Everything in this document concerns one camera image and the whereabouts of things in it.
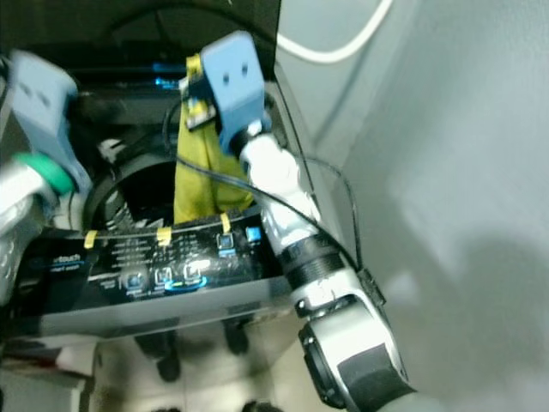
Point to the yellow garment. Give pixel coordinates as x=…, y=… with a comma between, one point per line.
x=197, y=180

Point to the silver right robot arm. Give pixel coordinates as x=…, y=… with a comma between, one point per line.
x=274, y=172

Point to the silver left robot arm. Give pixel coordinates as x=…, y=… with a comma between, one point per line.
x=21, y=197

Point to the grey top-load washing machine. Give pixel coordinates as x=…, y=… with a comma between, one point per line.
x=180, y=266

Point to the yellow tape strip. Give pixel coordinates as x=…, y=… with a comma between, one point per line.
x=225, y=223
x=163, y=235
x=90, y=239

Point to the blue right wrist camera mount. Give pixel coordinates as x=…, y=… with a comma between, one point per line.
x=236, y=81

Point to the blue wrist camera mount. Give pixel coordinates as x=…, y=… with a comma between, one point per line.
x=43, y=103
x=236, y=81

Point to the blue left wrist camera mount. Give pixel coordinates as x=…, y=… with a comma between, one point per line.
x=43, y=103

